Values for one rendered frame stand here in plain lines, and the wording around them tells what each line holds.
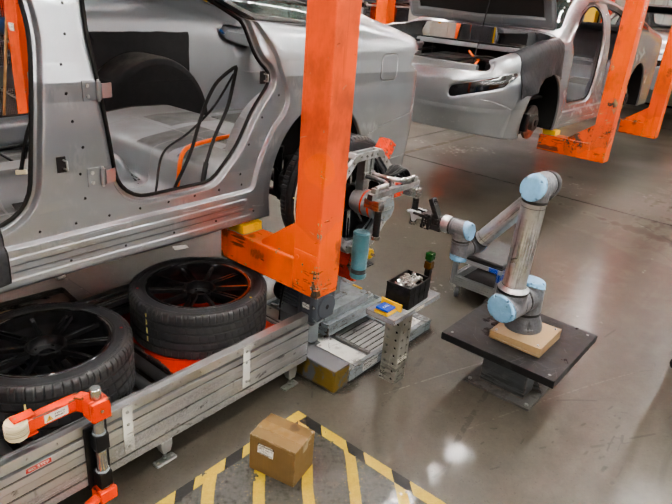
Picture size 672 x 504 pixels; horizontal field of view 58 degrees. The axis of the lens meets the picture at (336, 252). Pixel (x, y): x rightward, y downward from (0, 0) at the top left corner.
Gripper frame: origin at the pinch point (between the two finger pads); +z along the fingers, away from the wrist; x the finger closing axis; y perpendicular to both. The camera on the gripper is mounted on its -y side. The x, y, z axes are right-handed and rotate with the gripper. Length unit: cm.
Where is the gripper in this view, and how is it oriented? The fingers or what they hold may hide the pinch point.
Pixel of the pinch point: (411, 208)
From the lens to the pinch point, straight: 327.0
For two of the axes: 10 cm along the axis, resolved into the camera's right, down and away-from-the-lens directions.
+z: -7.6, -3.1, 5.7
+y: -0.8, 9.2, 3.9
